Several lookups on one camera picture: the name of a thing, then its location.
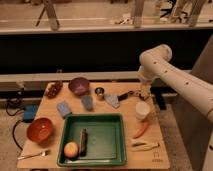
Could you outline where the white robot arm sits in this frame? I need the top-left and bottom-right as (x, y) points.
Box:
(138, 44), (213, 123)

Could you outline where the green plastic tray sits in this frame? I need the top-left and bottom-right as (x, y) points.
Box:
(57, 114), (127, 168)

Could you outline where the dark brush in tray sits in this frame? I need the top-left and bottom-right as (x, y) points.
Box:
(79, 128), (87, 156)

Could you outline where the white cup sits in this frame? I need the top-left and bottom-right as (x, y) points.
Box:
(135, 101), (150, 120)

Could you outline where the orange carrot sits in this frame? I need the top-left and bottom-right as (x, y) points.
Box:
(133, 121), (149, 139)

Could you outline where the small metal cup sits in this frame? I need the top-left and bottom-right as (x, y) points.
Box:
(95, 87), (105, 100)

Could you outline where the banana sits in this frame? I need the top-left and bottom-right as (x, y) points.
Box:
(131, 139), (160, 152)

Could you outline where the purple bowl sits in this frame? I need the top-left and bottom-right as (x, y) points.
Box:
(68, 77), (90, 95)

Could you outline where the blue sponge left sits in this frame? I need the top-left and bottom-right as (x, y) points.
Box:
(57, 101), (72, 118)

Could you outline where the bunch of grapes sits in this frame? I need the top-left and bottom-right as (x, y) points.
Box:
(45, 81), (63, 99)

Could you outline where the red apple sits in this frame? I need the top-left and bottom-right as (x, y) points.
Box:
(64, 141), (79, 158)

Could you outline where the red bowl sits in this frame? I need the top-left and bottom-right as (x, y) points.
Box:
(26, 118), (54, 143)

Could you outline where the blue power box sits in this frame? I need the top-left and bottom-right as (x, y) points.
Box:
(23, 105), (38, 123)

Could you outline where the black cable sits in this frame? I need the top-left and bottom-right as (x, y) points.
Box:
(5, 87), (28, 151)

